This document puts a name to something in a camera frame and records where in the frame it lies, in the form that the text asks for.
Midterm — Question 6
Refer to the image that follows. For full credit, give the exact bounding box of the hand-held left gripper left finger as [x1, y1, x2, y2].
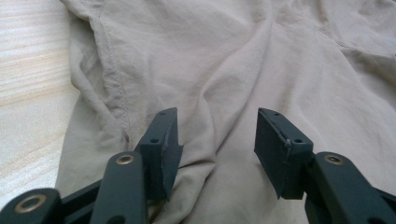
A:
[134, 106, 184, 202]

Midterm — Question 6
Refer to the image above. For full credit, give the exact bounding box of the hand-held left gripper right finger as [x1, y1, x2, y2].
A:
[253, 106, 315, 201]

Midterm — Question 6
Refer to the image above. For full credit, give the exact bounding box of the beige shirt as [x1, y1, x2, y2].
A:
[55, 0, 396, 224]

